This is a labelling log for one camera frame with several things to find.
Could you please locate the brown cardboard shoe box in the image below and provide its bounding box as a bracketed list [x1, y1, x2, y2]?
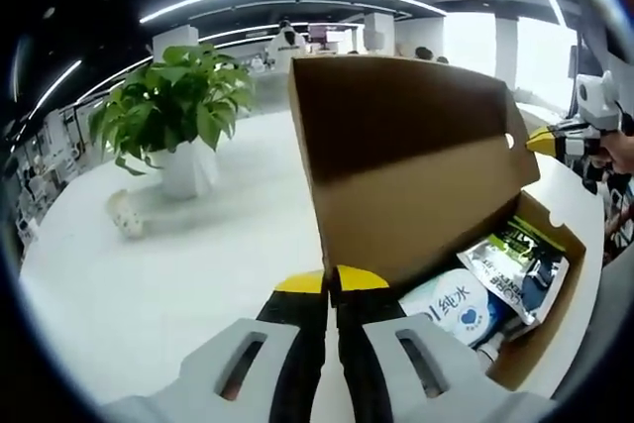
[287, 54, 588, 392]

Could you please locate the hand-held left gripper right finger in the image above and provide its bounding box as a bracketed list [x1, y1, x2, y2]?
[330, 264, 559, 423]

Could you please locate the potted green plant white pot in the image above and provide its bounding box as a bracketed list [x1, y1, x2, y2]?
[87, 43, 257, 201]

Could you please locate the soft wet wipes pack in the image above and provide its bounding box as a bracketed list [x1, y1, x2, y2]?
[398, 267, 511, 350]

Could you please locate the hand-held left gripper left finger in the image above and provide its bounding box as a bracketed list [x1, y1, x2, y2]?
[101, 268, 331, 423]

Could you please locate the person's right hand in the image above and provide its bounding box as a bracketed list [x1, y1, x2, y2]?
[596, 131, 634, 174]

